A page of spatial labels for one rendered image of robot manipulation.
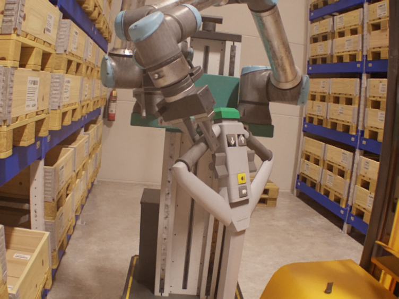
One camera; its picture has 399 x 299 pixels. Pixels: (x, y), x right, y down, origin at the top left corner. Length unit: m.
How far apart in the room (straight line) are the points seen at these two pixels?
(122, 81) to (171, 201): 0.69
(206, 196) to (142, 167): 5.58
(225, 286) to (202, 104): 0.51
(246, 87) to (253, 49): 4.74
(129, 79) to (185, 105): 0.95
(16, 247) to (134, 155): 4.29
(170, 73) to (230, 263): 0.52
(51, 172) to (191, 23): 1.71
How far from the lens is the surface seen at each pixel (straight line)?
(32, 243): 2.49
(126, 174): 6.60
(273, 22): 1.64
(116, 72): 1.89
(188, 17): 1.05
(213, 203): 1.04
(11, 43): 1.55
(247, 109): 1.99
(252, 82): 1.99
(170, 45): 0.96
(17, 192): 2.67
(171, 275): 2.42
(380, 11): 4.74
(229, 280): 1.17
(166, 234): 2.28
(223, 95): 2.12
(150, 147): 6.53
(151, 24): 0.95
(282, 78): 1.87
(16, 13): 1.55
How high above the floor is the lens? 1.46
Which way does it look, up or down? 8 degrees down
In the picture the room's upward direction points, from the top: 5 degrees clockwise
